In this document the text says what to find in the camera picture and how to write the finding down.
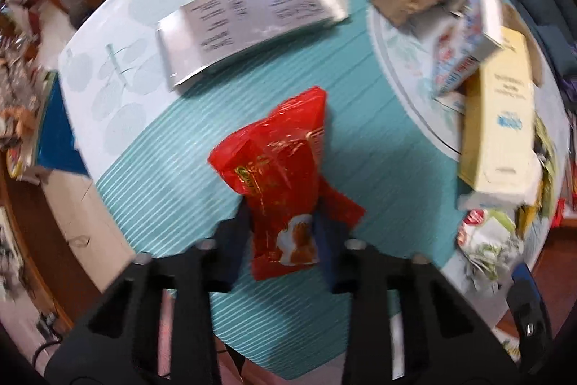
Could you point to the teal striped table runner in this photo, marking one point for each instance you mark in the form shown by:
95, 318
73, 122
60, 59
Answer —
290, 324

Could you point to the silver foil packet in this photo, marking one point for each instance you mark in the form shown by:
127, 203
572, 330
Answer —
206, 35

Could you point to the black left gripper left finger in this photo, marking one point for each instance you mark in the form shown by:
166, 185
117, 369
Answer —
116, 341

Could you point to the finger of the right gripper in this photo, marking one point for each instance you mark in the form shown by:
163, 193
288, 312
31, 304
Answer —
531, 318

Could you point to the yellow tall carton box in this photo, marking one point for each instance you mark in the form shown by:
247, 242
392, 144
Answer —
499, 110

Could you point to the white blue red carton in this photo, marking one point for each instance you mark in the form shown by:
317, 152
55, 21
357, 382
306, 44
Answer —
473, 34

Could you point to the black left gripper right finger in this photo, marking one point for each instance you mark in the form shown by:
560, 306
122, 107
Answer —
408, 324

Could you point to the red snack wrapper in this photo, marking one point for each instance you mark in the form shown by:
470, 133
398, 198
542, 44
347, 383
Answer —
276, 163

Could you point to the white patterned tablecloth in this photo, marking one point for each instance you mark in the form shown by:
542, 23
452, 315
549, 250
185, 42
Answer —
135, 64

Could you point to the crumpled white green wrapper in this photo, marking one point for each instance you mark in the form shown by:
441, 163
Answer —
488, 240

